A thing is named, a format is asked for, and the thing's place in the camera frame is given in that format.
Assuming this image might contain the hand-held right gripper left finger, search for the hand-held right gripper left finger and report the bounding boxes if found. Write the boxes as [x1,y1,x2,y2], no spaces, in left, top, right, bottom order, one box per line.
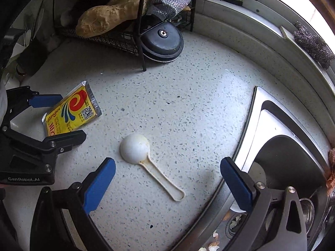
[30,157,117,251]

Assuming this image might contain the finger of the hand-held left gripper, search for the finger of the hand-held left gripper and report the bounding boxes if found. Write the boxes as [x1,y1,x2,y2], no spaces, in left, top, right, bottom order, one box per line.
[0,85,64,132]
[41,129,87,154]

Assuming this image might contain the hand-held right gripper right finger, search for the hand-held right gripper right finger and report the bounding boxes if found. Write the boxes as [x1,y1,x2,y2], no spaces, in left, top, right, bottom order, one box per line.
[220,157,308,251]

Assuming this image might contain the yellow foil packet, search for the yellow foil packet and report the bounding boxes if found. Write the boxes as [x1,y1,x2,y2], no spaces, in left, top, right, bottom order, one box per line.
[41,80,102,137]

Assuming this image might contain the white plastic scoop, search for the white plastic scoop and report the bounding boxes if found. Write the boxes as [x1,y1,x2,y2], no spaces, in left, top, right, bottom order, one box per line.
[120,133,186,202]

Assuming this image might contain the eggshell pieces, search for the eggshell pieces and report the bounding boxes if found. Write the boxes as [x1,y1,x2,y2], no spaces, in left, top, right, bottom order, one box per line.
[198,229,223,251]

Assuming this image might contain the steel sink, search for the steel sink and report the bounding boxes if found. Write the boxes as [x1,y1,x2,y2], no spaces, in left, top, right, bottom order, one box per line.
[180,86,335,251]

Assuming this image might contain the orange cloth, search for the orange cloth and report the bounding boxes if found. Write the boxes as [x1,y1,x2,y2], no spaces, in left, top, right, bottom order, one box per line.
[325,148,335,189]

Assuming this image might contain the ginger root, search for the ginger root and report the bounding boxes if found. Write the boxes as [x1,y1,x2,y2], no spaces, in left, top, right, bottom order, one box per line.
[75,0,153,38]

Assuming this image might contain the black round pot lid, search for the black round pot lid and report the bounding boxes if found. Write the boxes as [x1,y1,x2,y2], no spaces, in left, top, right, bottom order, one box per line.
[140,21,184,63]

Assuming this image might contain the steel wool scrubber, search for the steel wool scrubber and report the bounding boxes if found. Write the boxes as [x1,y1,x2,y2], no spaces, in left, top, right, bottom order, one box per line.
[293,20,335,70]

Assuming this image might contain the black wire rack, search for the black wire rack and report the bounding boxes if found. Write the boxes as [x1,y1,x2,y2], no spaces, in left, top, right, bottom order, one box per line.
[52,0,198,72]

